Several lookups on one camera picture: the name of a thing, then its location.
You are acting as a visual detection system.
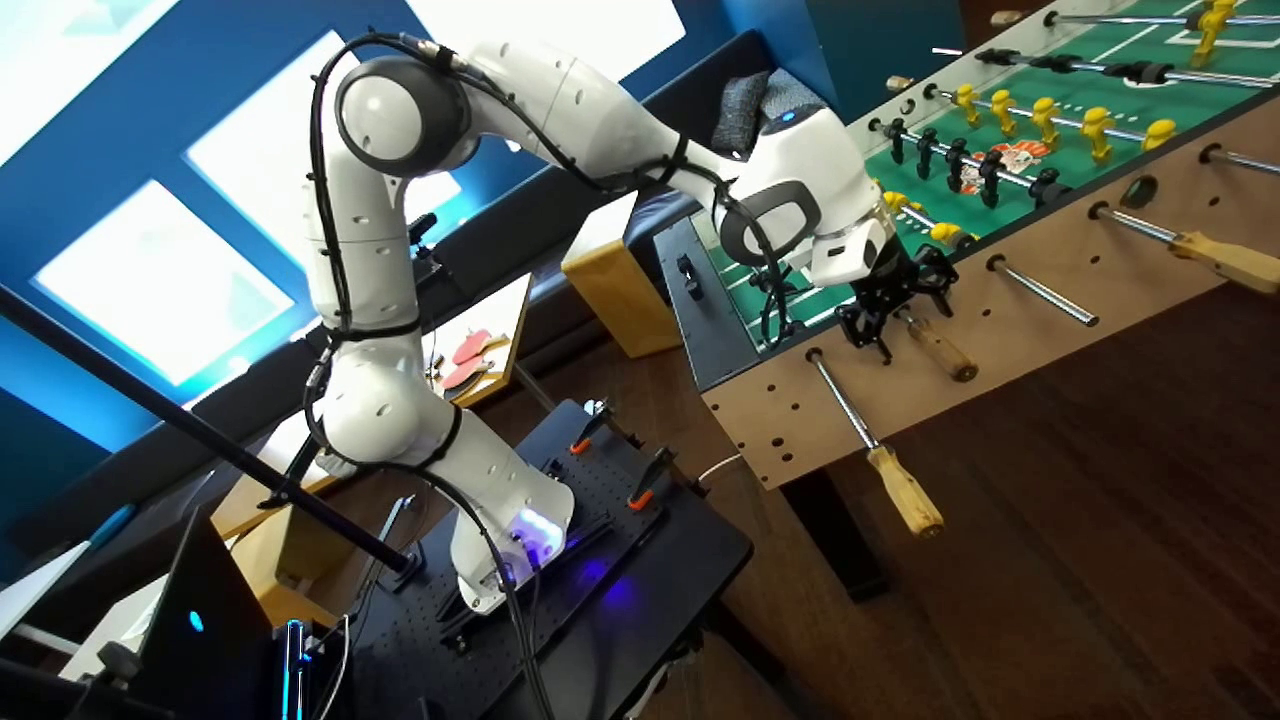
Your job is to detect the blue lit electronic device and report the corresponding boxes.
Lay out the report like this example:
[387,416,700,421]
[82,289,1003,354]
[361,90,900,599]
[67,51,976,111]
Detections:
[274,611,330,720]

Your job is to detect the dark sofa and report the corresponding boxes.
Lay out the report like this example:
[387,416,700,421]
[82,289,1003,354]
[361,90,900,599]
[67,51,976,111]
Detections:
[395,30,816,343]

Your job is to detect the yellow wooden box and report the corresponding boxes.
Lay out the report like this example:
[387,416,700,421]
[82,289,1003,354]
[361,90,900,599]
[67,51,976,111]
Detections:
[554,194,689,361]

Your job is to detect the foosball rod three black players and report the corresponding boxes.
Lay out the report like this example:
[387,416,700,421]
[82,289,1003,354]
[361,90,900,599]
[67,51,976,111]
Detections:
[927,41,1280,97]

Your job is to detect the beige small table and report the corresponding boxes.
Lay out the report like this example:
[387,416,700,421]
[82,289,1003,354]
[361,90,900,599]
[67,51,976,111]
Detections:
[412,270,538,411]

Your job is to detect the black metal pole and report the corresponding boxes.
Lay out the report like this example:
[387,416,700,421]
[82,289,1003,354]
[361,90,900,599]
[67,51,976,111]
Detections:
[0,279,429,584]

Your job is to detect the red table tennis paddle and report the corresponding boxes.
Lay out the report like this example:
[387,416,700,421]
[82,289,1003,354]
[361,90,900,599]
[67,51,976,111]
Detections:
[436,361,492,396]
[446,329,500,370]

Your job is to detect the white cable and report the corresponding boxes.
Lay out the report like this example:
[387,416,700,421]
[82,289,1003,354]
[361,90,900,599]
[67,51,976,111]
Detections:
[690,443,750,486]

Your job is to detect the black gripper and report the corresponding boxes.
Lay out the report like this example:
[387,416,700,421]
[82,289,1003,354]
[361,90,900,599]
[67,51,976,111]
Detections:
[840,239,964,365]

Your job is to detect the foosball rod two yellow players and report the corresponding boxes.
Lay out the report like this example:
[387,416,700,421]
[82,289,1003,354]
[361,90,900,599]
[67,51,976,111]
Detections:
[986,0,1280,67]

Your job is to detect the foosball rod five yellow players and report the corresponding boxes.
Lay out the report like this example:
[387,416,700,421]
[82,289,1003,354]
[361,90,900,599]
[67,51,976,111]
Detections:
[880,67,1280,178]

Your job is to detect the wooden foosball table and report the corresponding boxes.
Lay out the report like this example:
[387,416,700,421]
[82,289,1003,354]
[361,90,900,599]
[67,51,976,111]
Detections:
[650,0,1280,604]

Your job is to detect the black robot mounting cart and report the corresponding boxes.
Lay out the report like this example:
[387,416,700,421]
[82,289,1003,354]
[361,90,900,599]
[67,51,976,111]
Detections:
[349,396,755,720]

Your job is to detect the foosball rod five black players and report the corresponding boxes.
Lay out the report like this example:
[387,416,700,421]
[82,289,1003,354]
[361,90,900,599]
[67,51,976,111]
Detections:
[867,111,1280,297]

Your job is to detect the black laptop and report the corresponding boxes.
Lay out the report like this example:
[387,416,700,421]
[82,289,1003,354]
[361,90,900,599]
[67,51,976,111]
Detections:
[130,512,285,720]

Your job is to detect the grey cushion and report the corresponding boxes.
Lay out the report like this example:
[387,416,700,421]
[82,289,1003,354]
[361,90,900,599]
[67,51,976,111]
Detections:
[765,63,833,114]
[708,67,774,152]

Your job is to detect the black clamp orange handle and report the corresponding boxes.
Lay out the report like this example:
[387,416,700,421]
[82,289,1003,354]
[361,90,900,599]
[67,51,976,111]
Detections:
[621,447,679,521]
[558,396,621,463]

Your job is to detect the foosball rod three yellow players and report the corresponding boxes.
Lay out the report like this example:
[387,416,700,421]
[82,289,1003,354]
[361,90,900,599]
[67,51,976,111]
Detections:
[872,184,1102,333]

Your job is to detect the black office chair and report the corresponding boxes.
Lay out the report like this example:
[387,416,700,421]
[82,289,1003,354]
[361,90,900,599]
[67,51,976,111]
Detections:
[405,209,443,261]

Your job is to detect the foosball rod black goalie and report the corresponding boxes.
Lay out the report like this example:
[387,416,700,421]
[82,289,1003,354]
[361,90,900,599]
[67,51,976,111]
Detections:
[745,285,950,541]

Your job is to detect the light grey wrist camera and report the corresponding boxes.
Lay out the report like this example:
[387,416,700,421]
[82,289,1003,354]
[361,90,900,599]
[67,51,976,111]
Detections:
[806,231,893,293]

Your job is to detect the tan cardboard box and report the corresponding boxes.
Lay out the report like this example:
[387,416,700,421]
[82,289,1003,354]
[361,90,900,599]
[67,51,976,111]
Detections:
[206,470,371,633]

